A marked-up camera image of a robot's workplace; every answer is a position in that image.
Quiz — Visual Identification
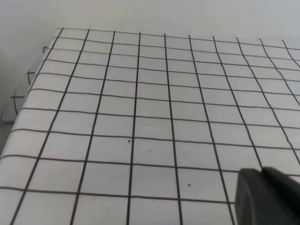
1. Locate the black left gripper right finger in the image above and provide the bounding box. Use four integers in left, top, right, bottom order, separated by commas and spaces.
262, 167, 300, 220

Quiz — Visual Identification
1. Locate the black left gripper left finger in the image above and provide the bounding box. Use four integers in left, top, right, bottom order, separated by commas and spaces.
235, 168, 300, 225

